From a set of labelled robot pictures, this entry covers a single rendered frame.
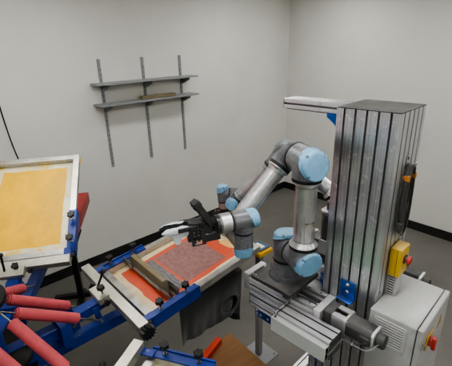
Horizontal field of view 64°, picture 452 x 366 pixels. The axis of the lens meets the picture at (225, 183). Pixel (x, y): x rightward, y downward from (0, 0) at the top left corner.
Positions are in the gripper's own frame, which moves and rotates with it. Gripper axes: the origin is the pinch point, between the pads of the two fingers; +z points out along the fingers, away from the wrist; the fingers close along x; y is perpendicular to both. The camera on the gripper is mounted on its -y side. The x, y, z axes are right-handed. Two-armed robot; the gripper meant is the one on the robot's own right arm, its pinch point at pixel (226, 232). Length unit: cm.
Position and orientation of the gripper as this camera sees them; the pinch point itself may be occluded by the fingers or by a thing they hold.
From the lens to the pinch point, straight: 244.7
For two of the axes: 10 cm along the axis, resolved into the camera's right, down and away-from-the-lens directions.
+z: 1.2, 9.0, 4.3
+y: 6.7, 2.5, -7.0
